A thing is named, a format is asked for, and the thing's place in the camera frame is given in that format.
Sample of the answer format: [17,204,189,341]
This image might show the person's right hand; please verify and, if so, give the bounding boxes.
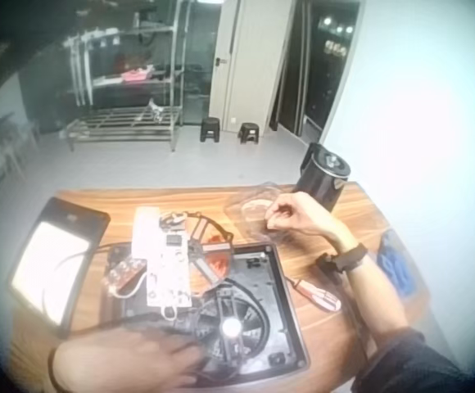
[264,191,355,253]

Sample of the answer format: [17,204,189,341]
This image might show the person's left hand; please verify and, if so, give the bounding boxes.
[52,325,206,393]

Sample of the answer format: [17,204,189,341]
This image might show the clear plastic packet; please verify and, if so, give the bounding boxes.
[224,183,301,246]

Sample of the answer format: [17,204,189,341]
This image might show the black electric kettle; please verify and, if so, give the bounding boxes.
[292,142,353,215]

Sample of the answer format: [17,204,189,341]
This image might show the black cooling fan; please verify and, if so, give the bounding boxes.
[191,281,272,372]

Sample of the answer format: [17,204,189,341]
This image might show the copper induction coil disk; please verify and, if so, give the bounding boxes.
[158,210,235,296]

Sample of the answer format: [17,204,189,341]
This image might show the black induction cooker housing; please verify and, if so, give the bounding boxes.
[108,241,311,388]

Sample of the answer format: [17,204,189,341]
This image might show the black wrist band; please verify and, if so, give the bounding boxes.
[316,242,369,274]

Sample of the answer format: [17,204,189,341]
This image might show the black plastic stool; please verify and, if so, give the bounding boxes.
[237,122,260,146]
[199,116,222,143]

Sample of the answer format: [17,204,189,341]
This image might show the white circuit board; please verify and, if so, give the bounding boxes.
[145,212,194,309]

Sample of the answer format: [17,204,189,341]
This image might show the blue cloth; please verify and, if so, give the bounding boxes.
[375,230,414,299]

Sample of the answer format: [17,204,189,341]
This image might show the white block on circuit board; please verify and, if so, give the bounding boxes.
[132,206,161,264]

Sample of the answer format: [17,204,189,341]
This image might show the white door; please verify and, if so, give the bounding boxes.
[207,0,296,134]

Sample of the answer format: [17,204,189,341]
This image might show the dark glass door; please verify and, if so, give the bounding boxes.
[268,0,362,142]

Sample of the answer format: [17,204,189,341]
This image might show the black glass cooker top plate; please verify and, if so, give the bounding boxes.
[7,196,112,340]

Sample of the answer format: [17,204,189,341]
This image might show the metal shelf rack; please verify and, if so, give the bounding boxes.
[58,23,188,153]

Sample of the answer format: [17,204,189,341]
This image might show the grey chairs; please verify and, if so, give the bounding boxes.
[0,112,43,208]

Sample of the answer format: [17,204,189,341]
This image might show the red handled screwdriver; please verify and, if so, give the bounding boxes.
[284,275,343,314]

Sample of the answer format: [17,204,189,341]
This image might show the black power cable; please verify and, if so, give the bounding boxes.
[39,241,140,331]

